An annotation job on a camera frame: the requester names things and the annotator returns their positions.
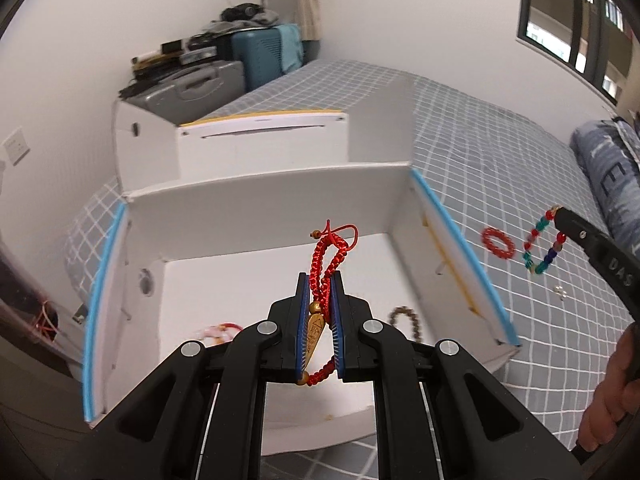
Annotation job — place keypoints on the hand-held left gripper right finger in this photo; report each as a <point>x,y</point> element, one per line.
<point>338,330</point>

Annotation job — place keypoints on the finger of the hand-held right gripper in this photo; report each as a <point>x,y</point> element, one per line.
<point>595,247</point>

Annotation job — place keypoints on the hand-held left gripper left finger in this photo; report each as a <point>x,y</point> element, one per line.
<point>301,330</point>

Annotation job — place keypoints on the white cardboard box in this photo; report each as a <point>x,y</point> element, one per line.
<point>250,220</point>

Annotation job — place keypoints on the small pearl jewelry piece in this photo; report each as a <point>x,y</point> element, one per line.
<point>560,291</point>

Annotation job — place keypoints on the person's right hand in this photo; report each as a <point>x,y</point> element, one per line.
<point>612,385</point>

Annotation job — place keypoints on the folded blue-grey quilt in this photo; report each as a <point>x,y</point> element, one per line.
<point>610,180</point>

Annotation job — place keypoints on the grey checked bed sheet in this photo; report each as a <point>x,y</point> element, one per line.
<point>475,135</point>

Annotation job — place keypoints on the dark framed window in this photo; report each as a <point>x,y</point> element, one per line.
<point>575,10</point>

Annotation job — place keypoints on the grey suitcase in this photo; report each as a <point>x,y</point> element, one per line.
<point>195,85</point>

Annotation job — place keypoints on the teal suitcase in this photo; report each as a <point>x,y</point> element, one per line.
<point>260,60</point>

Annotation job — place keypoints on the dark brown furniture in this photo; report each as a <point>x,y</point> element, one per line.
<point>25,350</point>

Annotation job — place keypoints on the teal towel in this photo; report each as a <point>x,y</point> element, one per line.
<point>291,47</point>

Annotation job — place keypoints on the stack of black devices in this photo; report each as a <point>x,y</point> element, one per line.
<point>175,52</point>

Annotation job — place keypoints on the pile of black bags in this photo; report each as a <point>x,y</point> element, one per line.
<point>245,15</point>

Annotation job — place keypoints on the beige curtain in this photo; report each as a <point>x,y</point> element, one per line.
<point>307,5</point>

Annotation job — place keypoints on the white wall switch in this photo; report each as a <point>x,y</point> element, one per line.
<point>14,146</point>

